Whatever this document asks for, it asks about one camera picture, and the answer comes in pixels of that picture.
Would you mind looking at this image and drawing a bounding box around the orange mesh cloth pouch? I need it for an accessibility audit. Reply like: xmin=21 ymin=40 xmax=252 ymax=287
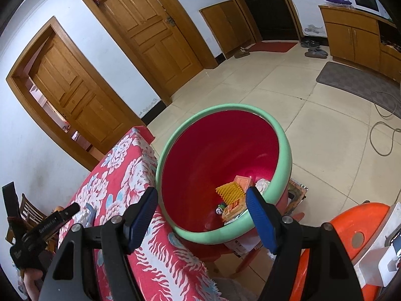
xmin=222 ymin=199 xmax=249 ymax=221

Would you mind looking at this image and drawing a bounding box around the orange plastic stool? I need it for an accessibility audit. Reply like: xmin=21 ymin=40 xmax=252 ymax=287
xmin=290 ymin=201 xmax=393 ymax=301

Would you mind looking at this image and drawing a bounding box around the wooden panel door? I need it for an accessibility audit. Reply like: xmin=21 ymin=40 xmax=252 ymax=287
xmin=30 ymin=33 xmax=135 ymax=148
xmin=102 ymin=0 xmax=204 ymax=96

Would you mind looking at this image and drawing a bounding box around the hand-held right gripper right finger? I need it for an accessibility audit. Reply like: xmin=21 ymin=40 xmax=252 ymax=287
xmin=245 ymin=186 xmax=365 ymax=301

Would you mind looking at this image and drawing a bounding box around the wooden cabinet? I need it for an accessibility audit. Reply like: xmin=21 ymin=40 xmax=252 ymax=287
xmin=319 ymin=4 xmax=401 ymax=82

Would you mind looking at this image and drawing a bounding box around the person's left hand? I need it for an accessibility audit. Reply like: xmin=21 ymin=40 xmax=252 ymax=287
xmin=23 ymin=270 xmax=47 ymax=301

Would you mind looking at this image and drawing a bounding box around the red floral tablecloth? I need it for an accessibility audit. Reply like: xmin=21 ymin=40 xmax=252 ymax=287
xmin=58 ymin=126 xmax=226 ymax=301

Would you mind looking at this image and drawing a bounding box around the red bin with green rim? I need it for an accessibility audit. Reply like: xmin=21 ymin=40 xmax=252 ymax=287
xmin=155 ymin=103 xmax=292 ymax=244

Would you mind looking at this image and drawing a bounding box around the printed booklet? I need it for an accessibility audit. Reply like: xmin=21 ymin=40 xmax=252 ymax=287
xmin=286 ymin=179 xmax=309 ymax=215

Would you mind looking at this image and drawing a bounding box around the grey floor mat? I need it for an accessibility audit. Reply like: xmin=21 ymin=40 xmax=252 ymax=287
xmin=316 ymin=62 xmax=401 ymax=118

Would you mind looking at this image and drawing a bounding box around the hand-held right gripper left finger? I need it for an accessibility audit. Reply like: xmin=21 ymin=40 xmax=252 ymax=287
xmin=38 ymin=187 xmax=159 ymax=301

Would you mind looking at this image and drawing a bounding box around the dark door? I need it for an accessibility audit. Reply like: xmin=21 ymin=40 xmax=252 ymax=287
xmin=230 ymin=0 xmax=298 ymax=41

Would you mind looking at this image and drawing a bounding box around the white cable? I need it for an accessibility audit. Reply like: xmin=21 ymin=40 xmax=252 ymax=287
xmin=370 ymin=91 xmax=401 ymax=157

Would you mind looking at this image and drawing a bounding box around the white cased phone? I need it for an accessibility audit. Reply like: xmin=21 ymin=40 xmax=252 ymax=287
xmin=384 ymin=202 xmax=401 ymax=254

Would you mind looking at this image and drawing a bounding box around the white framed screen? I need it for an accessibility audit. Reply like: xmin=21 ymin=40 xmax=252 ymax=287
xmin=351 ymin=0 xmax=381 ymax=11

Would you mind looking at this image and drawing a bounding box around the red door mat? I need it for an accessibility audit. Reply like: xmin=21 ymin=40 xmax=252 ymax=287
xmin=247 ymin=42 xmax=298 ymax=53

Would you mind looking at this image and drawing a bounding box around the white box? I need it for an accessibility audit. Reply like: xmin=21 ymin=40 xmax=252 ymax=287
xmin=354 ymin=245 xmax=400 ymax=288

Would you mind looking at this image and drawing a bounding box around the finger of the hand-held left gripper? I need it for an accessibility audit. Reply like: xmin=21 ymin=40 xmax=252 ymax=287
xmin=58 ymin=203 xmax=81 ymax=223

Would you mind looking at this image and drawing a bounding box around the wooden chair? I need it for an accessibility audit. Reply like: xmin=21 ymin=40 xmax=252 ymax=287
xmin=19 ymin=193 xmax=47 ymax=226

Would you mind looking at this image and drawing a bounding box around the small wooden cabinet door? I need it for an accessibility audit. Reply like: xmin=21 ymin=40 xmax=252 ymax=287
xmin=200 ymin=0 xmax=256 ymax=57

